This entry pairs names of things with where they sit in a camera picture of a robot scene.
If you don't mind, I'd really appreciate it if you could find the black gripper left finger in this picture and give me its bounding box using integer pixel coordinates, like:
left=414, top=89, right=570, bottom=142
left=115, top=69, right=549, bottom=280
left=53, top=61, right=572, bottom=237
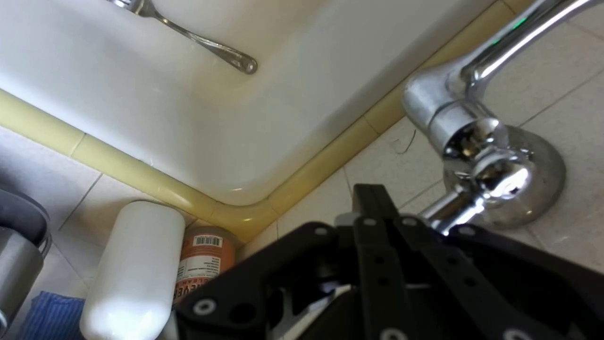
left=174, top=182, right=395, bottom=340

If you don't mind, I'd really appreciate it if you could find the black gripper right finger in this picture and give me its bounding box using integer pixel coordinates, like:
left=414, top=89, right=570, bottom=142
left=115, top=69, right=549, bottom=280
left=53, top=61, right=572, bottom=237
left=391, top=212, right=604, bottom=340

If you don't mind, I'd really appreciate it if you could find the chrome faucet handle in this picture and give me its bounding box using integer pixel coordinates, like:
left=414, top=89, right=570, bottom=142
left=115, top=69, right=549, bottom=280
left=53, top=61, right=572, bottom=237
left=419, top=188, right=487, bottom=239

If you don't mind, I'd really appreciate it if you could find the orange label bottle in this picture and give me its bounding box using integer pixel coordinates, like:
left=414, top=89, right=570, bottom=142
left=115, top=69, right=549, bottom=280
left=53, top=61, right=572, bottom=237
left=172, top=222, right=242, bottom=307

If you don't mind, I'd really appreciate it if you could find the white soap dispenser bottle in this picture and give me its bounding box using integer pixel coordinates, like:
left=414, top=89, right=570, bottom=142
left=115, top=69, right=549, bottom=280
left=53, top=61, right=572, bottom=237
left=78, top=199, right=189, bottom=340

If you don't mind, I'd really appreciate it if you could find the white ceramic sink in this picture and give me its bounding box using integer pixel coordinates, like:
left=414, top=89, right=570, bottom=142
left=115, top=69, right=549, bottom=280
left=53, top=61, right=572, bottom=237
left=0, top=0, right=500, bottom=210

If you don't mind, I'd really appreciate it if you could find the blue cloth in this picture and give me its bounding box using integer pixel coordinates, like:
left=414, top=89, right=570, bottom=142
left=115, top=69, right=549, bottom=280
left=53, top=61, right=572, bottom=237
left=17, top=290, right=87, bottom=340

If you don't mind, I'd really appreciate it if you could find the metal fork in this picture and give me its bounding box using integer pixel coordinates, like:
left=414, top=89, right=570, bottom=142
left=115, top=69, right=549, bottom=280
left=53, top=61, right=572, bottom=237
left=104, top=0, right=261, bottom=78

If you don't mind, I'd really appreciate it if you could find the grey rounded object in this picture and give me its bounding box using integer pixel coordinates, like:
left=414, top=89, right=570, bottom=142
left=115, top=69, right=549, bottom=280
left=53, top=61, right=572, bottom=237
left=0, top=188, right=53, bottom=335

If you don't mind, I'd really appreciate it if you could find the chrome wall faucet body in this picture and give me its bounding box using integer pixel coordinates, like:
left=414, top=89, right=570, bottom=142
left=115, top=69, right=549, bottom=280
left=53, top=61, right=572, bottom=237
left=400, top=0, right=604, bottom=233

